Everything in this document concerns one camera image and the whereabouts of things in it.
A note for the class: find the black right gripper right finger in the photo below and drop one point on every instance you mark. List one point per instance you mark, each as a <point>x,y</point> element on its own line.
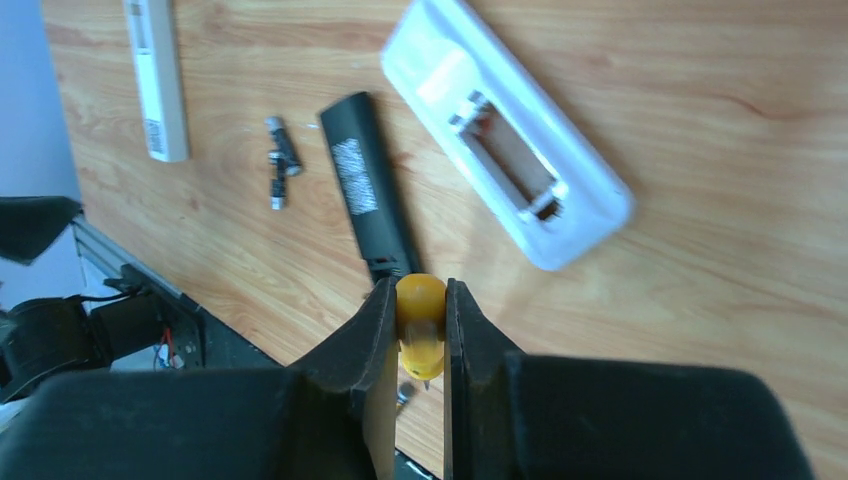
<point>477,419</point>

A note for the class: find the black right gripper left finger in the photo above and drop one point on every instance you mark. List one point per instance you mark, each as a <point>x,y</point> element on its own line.
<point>344,407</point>

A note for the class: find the yellow handled screwdriver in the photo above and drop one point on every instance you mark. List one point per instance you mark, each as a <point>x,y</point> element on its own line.
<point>420,323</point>

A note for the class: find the small white remote control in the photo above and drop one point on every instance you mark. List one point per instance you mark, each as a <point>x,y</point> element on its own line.
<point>154,49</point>

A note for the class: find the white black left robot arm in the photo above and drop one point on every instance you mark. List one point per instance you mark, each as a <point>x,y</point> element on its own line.
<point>84,421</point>

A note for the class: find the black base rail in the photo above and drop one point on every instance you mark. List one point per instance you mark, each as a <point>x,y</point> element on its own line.
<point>220,346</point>

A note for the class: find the aluminium frame rail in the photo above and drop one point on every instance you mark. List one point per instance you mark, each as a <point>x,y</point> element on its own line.
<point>108,266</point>

